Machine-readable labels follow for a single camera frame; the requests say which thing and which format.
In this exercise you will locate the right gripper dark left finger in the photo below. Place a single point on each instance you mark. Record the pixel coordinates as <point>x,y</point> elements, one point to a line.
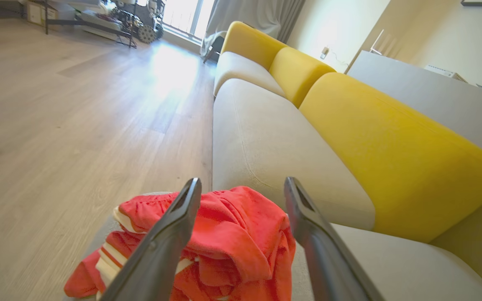
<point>157,255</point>

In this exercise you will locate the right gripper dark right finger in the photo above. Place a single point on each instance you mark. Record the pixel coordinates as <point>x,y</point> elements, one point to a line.
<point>329,263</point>

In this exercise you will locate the red and white jersey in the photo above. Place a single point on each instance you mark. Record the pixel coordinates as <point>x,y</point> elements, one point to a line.
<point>237,238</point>

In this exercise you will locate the long grey sofa seat cushion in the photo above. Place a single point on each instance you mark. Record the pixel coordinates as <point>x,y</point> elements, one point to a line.
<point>412,271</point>

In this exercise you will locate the small grey sofa seat cushion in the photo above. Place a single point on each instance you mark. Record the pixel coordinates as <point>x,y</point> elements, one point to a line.
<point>241,71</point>

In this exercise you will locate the large yellow sofa back cushion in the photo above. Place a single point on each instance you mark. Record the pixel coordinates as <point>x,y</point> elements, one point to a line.
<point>391,150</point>

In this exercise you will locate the small yellow sofa back cushion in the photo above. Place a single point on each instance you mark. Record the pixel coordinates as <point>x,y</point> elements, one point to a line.
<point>297,73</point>

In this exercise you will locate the white box device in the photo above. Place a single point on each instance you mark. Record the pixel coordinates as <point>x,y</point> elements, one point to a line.
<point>445,72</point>

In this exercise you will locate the wheeled machine with black tyres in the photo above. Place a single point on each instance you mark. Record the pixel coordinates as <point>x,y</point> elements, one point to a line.
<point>140,21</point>

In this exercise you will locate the bright window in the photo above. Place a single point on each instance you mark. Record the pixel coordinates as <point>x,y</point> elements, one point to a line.
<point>184,16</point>

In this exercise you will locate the grey curtain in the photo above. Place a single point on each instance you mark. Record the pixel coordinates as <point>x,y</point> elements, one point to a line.
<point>249,14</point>

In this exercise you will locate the black frame low table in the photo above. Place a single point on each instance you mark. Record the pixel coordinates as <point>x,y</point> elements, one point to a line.
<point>86,23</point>

